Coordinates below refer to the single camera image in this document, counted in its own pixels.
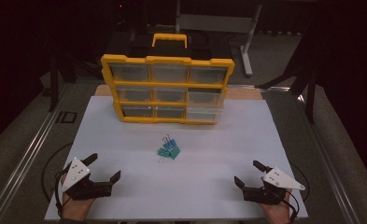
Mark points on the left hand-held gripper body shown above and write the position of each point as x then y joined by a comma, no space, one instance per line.
78,174

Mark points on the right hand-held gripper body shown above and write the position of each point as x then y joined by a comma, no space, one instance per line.
279,180

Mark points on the green binder clip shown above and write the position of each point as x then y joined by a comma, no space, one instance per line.
163,152
175,152

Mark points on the blue binder clip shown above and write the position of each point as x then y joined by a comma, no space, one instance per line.
169,143

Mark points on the clear plastic drawer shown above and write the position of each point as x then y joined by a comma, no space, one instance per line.
205,102

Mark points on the yellow drawer organizer cabinet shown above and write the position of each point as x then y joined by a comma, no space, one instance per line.
168,84

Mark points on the person's right hand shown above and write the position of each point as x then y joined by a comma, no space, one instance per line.
279,214

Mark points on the person's left hand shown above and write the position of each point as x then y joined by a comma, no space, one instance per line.
75,210

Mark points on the dark metal stand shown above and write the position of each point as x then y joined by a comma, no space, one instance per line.
310,93
53,93

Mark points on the aluminium floor rail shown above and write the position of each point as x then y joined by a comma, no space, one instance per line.
327,161
25,155

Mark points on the grey metal desk frame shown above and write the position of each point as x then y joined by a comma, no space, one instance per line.
215,23

